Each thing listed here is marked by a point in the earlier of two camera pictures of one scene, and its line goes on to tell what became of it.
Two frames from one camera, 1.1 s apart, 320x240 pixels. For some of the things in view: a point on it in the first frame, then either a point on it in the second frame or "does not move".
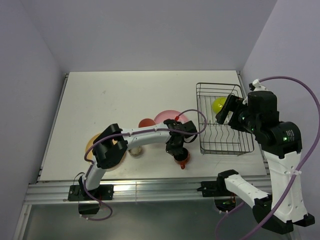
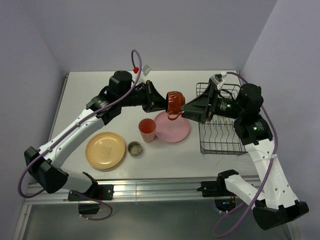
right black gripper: [233, 103] → [199, 106]
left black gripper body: [172, 148] → [135, 98]
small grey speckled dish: [135, 151] does not move
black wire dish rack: [216, 138] does not move
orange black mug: [183, 158] → [175, 100]
